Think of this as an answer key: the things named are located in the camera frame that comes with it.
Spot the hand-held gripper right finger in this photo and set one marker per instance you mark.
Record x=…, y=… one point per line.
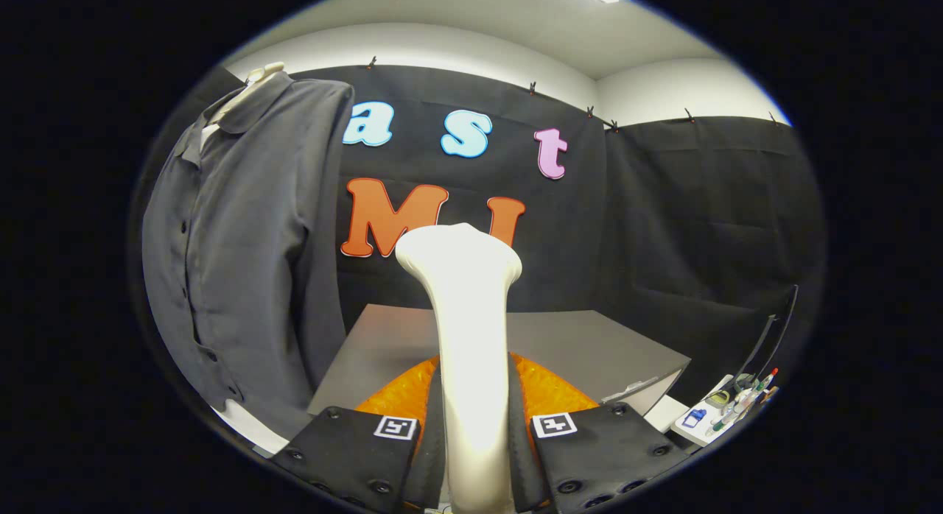
x=519, y=462

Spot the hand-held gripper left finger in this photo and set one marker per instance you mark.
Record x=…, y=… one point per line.
x=433, y=462

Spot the white garment steamer head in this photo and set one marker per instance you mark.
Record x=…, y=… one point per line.
x=471, y=352

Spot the dark grey button shirt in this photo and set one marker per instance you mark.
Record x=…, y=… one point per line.
x=243, y=278

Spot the beige steamer stand hanger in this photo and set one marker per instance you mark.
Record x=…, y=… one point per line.
x=258, y=76

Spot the grey drawer cabinet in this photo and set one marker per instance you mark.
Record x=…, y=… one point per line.
x=575, y=344

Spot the black backdrop cloth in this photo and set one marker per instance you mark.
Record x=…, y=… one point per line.
x=663, y=241

